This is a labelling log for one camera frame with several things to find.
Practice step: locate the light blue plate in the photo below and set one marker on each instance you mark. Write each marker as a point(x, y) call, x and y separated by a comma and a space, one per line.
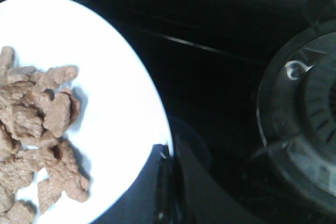
point(121, 139)

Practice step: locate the brown meat slices pile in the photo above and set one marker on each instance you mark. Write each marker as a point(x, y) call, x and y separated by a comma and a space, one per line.
point(36, 110)

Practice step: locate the black glass gas hob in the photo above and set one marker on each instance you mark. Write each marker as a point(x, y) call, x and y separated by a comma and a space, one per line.
point(207, 59)

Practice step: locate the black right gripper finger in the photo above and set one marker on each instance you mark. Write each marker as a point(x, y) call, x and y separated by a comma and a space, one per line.
point(188, 194)

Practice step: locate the right black burner head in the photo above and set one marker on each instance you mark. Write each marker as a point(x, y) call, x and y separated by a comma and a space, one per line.
point(315, 113)

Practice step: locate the right black pan support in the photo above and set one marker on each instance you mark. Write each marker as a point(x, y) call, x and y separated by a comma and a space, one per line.
point(300, 164)

